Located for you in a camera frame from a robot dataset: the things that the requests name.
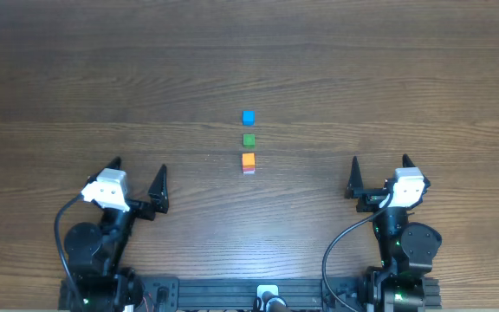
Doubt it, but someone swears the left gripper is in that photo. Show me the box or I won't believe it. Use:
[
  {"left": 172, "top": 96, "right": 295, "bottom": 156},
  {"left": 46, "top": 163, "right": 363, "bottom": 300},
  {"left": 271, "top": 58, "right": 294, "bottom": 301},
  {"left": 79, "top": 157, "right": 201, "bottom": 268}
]
[{"left": 86, "top": 156, "right": 171, "bottom": 222}]

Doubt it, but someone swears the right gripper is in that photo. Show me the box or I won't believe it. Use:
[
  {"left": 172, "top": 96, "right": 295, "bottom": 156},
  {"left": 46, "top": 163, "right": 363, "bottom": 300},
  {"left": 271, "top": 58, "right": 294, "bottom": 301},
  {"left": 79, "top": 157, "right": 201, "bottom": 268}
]
[{"left": 344, "top": 153, "right": 418, "bottom": 214}]

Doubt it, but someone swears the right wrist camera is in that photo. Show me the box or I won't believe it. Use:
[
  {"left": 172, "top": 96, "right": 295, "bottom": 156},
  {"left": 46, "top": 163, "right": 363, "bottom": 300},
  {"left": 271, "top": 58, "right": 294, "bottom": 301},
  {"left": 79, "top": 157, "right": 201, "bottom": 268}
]
[{"left": 384, "top": 167, "right": 426, "bottom": 210}]

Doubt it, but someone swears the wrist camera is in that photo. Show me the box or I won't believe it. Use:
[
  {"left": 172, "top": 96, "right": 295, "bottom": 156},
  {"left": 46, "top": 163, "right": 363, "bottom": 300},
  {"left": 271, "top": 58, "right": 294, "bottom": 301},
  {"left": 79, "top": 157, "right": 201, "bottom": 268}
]
[
  {"left": 80, "top": 167, "right": 132, "bottom": 213},
  {"left": 384, "top": 167, "right": 426, "bottom": 210}
]

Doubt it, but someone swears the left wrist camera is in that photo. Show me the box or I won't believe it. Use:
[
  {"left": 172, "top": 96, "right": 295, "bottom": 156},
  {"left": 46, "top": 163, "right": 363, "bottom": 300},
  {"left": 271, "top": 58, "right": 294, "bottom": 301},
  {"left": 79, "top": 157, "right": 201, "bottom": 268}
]
[{"left": 80, "top": 167, "right": 132, "bottom": 213}]

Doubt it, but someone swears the mounting rail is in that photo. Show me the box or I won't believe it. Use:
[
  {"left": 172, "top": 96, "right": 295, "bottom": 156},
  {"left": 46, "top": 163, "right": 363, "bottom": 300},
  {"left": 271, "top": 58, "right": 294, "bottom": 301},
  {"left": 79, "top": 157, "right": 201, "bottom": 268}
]
[{"left": 57, "top": 276, "right": 443, "bottom": 312}]

